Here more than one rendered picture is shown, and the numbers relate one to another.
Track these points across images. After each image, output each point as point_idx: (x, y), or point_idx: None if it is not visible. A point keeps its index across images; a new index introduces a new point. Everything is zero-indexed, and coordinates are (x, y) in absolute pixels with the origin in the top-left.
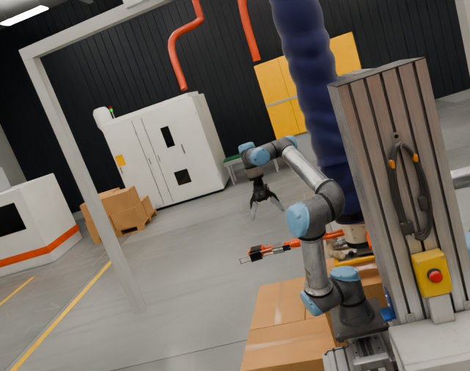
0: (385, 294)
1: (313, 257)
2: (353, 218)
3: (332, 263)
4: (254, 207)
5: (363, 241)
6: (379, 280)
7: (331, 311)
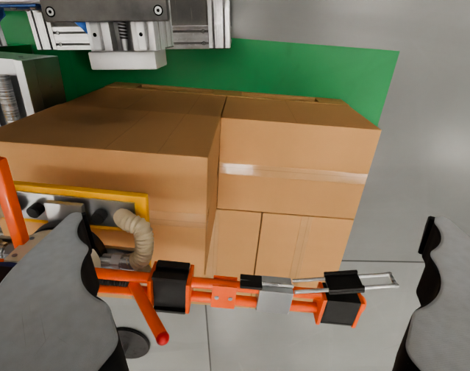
0: None
1: None
2: None
3: (176, 254)
4: (468, 319)
5: (49, 231)
6: (79, 154)
7: (161, 2)
